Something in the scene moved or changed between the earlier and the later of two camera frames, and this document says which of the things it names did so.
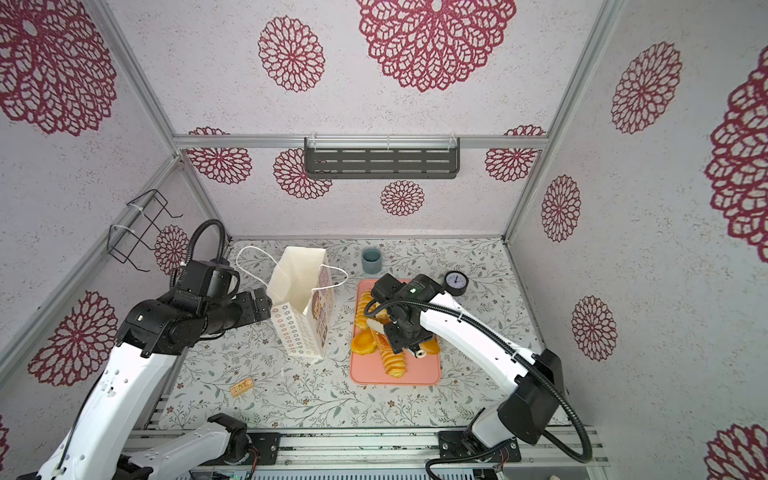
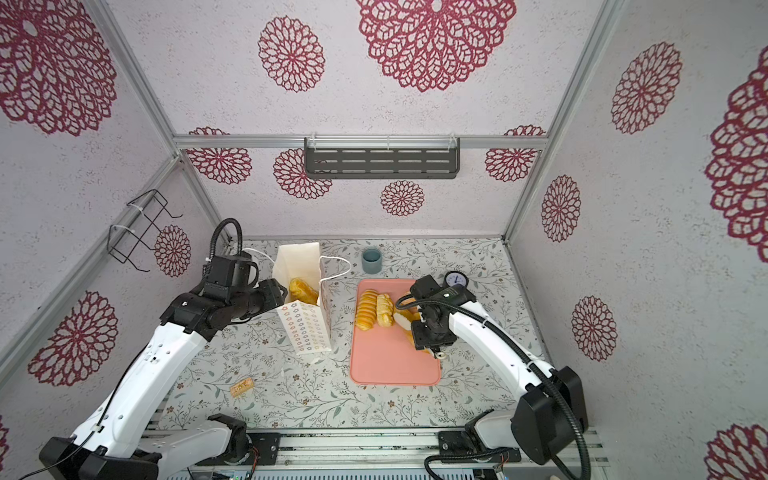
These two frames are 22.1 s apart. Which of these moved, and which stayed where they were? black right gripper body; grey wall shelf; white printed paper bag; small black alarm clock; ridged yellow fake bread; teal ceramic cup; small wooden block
Moved: ridged yellow fake bread; white printed paper bag; black right gripper body
Stayed: grey wall shelf; small black alarm clock; teal ceramic cup; small wooden block
